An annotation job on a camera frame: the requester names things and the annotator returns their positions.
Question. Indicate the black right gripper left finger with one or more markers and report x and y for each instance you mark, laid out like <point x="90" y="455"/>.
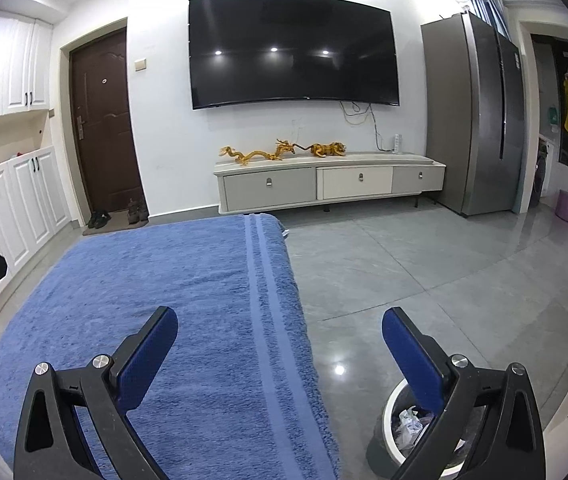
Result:
<point x="50" y="442"/>

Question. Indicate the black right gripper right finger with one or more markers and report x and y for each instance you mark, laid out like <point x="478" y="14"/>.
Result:
<point x="508" y="443"/>

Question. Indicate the white round trash bin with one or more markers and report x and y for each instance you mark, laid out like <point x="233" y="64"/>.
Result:
<point x="401" y="426"/>

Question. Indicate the black shoes pair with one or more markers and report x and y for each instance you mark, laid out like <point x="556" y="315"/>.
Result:
<point x="98" y="219"/>

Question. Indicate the brown shoes pair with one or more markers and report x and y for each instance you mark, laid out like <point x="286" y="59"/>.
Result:
<point x="137" y="212"/>

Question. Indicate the brown entrance door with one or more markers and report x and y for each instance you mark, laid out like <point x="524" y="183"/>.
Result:
<point x="100" y="113"/>

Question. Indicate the blue towel table cover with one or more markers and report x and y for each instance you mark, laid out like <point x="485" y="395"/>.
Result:
<point x="172" y="352"/>

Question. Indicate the purple small bin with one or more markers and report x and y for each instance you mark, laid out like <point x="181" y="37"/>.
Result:
<point x="561" y="208"/>

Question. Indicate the white TV cabinet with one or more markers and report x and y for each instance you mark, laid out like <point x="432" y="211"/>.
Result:
<point x="304" y="180"/>

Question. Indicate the white power strip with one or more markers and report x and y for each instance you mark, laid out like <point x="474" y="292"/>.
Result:
<point x="397" y="143"/>

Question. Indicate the gold dragon figurine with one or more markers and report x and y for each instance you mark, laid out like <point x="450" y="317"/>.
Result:
<point x="282" y="147"/>

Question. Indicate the gold tiger figurine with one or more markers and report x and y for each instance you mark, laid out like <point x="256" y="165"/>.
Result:
<point x="324" y="150"/>

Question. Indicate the grey refrigerator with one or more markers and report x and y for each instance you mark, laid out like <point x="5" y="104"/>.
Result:
<point x="475" y="113"/>

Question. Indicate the white wall cupboards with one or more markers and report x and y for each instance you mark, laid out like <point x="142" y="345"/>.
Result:
<point x="33" y="207"/>

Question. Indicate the black wall television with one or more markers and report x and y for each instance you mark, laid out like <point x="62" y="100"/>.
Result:
<point x="247" y="51"/>

